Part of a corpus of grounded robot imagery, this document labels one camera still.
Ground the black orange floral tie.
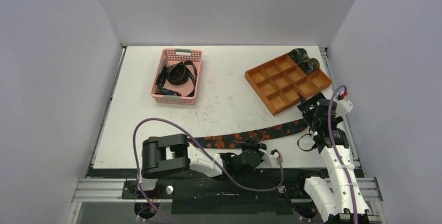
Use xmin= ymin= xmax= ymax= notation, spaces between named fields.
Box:
xmin=195 ymin=119 xmax=308 ymax=149

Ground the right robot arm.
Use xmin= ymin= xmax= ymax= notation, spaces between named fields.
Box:
xmin=294 ymin=93 xmax=382 ymax=223

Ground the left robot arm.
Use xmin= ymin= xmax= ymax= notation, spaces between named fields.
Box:
xmin=135 ymin=134 xmax=275 ymax=198

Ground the orange divided tray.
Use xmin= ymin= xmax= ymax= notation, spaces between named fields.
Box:
xmin=244 ymin=53 xmax=332 ymax=116

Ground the rolled dark floral tie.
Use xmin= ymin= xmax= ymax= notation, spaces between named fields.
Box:
xmin=299 ymin=58 xmax=320 ymax=76

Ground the rolled blue green tie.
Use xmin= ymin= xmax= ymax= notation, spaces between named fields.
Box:
xmin=288 ymin=48 xmax=309 ymax=64

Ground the dark tie in basket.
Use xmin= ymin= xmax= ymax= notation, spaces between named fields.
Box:
xmin=155 ymin=60 xmax=198 ymax=97

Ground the pink plastic basket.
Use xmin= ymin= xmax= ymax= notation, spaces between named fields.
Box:
xmin=151 ymin=48 xmax=203 ymax=105

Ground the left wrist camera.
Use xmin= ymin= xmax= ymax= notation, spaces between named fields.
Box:
xmin=259 ymin=148 xmax=283 ymax=167

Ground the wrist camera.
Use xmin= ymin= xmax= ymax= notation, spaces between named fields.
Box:
xmin=335 ymin=92 xmax=353 ymax=117
xmin=259 ymin=148 xmax=283 ymax=167

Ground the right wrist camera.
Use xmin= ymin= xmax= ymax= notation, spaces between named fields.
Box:
xmin=335 ymin=92 xmax=353 ymax=117

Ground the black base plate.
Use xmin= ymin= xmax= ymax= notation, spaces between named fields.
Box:
xmin=121 ymin=168 xmax=328 ymax=215

